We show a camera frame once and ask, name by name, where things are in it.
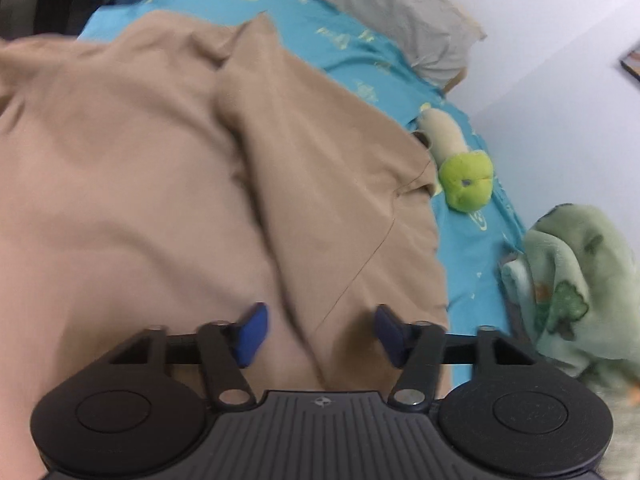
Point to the green fleece blanket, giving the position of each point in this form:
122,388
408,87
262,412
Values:
575,270

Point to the beige pillow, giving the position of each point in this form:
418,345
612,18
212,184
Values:
459,79

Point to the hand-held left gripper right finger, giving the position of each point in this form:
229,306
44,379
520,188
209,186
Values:
392,337

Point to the tan t-shirt with white print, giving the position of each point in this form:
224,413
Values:
150,160

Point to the framed leaf wall picture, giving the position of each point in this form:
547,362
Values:
634,62

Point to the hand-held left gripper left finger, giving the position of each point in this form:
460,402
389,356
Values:
252,332

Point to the grey pillow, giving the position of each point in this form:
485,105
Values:
400,10

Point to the green and beige plush toy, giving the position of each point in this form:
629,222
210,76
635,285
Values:
465,180

